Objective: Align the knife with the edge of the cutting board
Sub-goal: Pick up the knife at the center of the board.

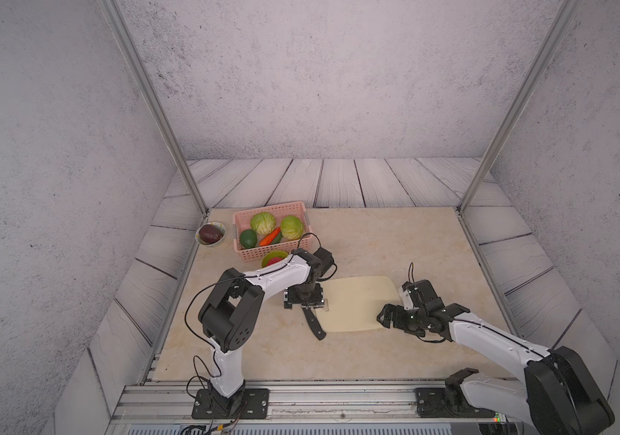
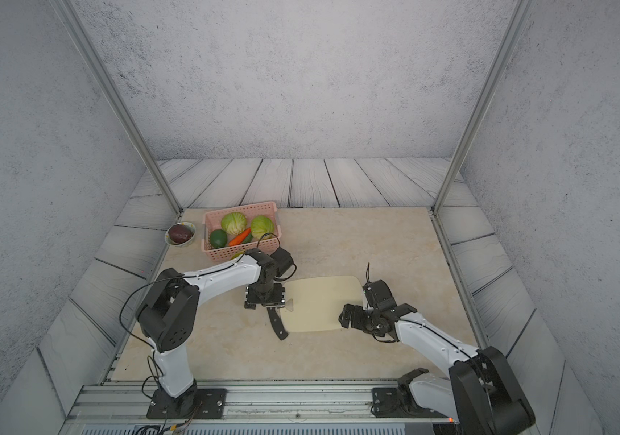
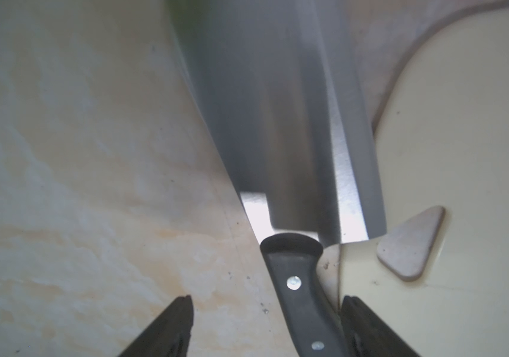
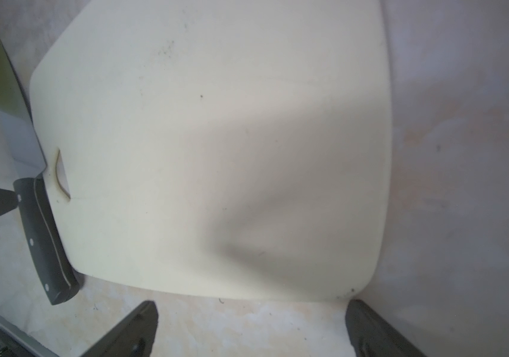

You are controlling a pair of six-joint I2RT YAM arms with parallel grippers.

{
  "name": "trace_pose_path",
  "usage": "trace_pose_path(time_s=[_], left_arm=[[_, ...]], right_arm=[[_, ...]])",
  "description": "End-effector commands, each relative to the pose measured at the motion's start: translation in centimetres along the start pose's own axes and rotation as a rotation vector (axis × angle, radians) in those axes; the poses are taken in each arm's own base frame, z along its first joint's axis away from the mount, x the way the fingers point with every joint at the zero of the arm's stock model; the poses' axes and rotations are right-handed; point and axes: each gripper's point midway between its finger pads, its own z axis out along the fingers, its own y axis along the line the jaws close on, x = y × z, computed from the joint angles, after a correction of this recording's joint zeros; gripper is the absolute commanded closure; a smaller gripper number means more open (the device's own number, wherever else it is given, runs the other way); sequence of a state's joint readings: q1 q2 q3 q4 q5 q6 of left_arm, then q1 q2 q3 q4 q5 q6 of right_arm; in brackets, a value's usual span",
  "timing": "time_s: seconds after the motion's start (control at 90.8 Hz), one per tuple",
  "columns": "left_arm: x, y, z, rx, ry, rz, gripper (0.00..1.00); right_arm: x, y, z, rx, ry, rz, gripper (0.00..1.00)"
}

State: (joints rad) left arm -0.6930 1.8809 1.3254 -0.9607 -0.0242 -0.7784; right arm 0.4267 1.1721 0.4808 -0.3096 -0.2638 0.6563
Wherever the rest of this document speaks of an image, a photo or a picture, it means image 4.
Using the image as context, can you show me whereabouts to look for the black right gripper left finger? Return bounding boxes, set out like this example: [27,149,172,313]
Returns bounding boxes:
[83,300,159,357]

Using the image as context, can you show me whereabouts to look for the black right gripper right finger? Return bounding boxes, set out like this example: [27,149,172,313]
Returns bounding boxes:
[345,299,426,357]

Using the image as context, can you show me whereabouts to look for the black handled cleaver knife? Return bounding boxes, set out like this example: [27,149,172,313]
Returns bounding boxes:
[0,39,80,306]

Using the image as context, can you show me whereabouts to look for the cream plastic cutting board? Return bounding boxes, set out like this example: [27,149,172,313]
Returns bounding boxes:
[30,1,392,301]

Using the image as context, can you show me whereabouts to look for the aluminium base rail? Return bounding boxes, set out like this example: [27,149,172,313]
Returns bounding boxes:
[0,315,57,357]

